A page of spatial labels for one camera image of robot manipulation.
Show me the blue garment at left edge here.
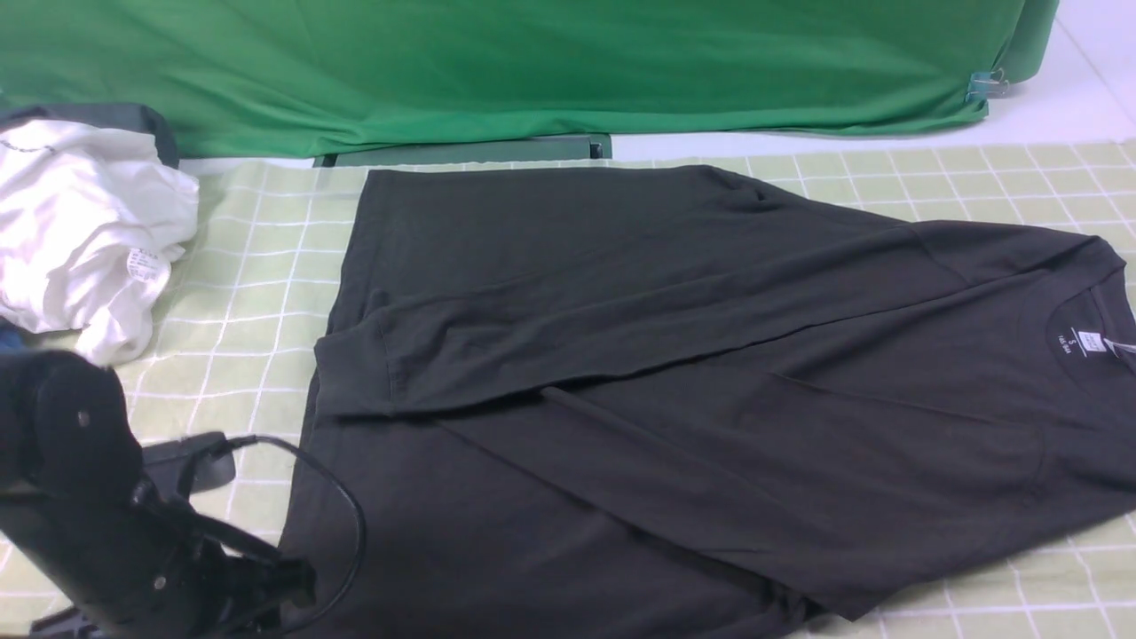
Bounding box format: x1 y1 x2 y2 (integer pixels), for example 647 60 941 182
0 320 26 352

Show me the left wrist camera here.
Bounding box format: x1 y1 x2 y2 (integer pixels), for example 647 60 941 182
142 431 239 499

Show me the white crumpled shirt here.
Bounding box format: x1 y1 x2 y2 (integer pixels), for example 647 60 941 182
1 121 199 367

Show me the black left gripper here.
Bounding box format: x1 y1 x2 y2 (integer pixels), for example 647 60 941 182
26 497 317 638

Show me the gray garment behind white shirt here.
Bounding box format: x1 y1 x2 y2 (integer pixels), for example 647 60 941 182
1 103 181 169

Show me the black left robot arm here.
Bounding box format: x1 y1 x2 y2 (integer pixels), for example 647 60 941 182
3 351 317 638

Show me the blue binder clip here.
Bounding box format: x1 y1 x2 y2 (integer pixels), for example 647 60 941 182
964 68 1011 103

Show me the green backdrop cloth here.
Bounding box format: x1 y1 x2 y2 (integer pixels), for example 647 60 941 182
1 1 1058 158

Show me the dark gray long-sleeve top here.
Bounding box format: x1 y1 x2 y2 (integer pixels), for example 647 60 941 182
300 165 1133 638

